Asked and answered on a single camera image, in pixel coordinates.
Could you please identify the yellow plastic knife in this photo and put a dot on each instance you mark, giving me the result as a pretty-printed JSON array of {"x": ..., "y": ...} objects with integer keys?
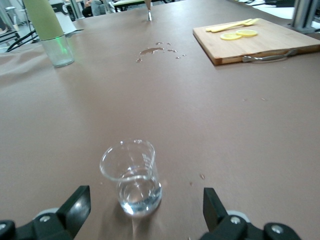
[{"x": 232, "y": 24}]

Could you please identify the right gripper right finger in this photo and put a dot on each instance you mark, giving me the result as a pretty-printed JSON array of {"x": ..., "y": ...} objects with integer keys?
[{"x": 215, "y": 215}]

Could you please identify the steel double-cone jigger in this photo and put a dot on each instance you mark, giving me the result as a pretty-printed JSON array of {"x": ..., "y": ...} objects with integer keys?
[{"x": 149, "y": 15}]

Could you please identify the small glass measuring cup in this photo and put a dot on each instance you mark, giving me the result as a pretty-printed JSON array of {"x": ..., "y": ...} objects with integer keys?
[{"x": 140, "y": 195}]

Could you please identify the yellow plastic fork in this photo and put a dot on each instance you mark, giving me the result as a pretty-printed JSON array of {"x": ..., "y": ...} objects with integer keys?
[{"x": 253, "y": 22}]

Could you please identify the black metal frame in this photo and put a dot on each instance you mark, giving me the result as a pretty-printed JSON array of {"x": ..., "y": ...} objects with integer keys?
[{"x": 22, "y": 41}]

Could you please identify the lemon slice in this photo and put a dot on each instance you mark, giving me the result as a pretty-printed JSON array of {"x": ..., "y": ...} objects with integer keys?
[
  {"x": 246, "y": 33},
  {"x": 231, "y": 36}
]

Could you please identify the camera mounting pole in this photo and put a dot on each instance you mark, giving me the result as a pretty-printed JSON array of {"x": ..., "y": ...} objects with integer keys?
[{"x": 303, "y": 15}]

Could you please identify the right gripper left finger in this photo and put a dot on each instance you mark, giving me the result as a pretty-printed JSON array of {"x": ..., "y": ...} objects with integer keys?
[{"x": 72, "y": 212}]

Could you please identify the spilled liquid drops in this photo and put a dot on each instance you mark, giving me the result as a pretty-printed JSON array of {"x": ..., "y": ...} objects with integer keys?
[{"x": 150, "y": 51}]

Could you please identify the person in grey clothes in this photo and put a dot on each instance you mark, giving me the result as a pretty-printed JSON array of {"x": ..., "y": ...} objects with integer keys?
[{"x": 100, "y": 7}]

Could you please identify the green sleeved glass bottle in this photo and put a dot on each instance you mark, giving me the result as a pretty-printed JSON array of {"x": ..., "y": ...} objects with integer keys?
[{"x": 45, "y": 20}]

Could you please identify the brown table cover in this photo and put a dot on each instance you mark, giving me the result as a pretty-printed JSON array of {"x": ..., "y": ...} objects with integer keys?
[{"x": 200, "y": 112}]

